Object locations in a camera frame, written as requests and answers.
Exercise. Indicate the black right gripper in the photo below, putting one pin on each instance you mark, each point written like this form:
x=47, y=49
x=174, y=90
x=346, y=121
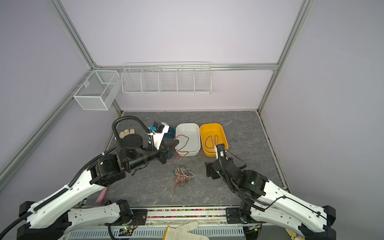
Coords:
x=212, y=166

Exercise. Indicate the purple pink spatula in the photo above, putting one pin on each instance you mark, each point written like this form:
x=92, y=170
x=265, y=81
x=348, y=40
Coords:
x=100, y=198

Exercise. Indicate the teal plastic bin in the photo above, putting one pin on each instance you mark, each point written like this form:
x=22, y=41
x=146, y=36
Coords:
x=170, y=136

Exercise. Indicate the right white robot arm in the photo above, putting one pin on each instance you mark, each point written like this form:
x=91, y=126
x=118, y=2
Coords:
x=265, y=202

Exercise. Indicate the yellow plastic bin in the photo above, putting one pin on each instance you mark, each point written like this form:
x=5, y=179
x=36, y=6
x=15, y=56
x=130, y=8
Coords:
x=211, y=135

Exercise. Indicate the white wire wall shelf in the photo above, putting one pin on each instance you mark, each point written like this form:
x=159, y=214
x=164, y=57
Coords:
x=167, y=78

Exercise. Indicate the white work glove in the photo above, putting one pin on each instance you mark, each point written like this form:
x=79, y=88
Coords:
x=183, y=232

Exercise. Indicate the cream fabric glove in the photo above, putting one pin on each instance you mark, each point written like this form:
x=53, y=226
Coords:
x=126, y=132

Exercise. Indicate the white plastic bin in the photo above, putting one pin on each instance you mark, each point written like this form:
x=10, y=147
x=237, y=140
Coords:
x=189, y=136

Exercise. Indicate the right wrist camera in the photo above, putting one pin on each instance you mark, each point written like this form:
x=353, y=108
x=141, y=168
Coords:
x=220, y=151

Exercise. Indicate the white wire mesh box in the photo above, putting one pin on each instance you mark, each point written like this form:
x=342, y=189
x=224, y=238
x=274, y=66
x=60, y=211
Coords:
x=99, y=90

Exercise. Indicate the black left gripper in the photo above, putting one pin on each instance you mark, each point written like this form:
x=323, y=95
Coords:
x=168, y=143

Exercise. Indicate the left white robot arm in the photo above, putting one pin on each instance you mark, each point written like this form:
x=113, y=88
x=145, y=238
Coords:
x=55, y=216

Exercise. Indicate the colourful bead strip rail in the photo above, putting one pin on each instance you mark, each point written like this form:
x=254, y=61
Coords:
x=188, y=212

